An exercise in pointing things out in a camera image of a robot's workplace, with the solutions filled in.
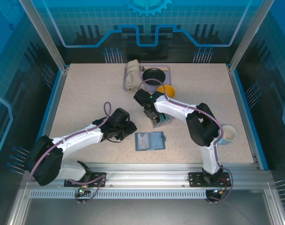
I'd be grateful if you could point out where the blue card holder wallet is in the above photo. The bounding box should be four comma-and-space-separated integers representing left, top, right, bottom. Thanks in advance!
135, 131, 167, 152

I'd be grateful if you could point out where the lavender tray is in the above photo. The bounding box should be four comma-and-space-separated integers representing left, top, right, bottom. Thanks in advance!
122, 65, 172, 92

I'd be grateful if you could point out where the aluminium table side rail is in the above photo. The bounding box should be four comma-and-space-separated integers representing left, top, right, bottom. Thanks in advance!
227, 65, 269, 171
31, 65, 70, 171

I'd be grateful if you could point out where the beige folded cloth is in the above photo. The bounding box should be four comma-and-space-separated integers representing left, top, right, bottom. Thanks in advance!
125, 59, 147, 92

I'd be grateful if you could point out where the white and blue mug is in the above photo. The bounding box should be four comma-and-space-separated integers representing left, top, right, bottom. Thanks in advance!
217, 125, 238, 146

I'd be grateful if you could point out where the aluminium frame post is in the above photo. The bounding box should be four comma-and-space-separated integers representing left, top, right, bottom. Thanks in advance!
228, 0, 273, 72
18, 0, 69, 72

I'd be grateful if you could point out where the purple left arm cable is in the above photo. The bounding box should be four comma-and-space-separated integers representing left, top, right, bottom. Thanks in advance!
30, 102, 113, 205

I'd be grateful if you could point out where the clear plastic card box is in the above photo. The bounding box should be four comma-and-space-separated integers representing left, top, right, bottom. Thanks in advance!
152, 112, 175, 129

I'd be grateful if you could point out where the small connector board with LED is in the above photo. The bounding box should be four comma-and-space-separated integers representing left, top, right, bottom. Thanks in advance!
210, 187, 227, 196
77, 184, 90, 195

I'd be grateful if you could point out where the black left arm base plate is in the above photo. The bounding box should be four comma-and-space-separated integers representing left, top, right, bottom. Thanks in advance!
64, 172, 107, 188

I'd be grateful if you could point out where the orange bowl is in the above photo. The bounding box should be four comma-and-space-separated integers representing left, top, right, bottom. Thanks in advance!
156, 84, 177, 99

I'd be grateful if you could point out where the slotted grey cable duct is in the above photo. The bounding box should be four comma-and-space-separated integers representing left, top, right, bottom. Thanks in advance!
29, 190, 208, 200

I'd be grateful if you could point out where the aluminium mounting rail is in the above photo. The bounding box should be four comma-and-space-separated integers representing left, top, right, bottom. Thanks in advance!
62, 163, 273, 188

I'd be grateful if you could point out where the black round plate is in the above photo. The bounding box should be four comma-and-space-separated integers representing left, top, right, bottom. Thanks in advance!
142, 67, 166, 86

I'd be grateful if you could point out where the grey metal bottom panel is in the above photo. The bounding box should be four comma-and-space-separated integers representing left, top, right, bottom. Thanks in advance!
22, 199, 274, 225

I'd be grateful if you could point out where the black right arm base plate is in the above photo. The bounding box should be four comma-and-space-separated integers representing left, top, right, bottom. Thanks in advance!
188, 172, 232, 188

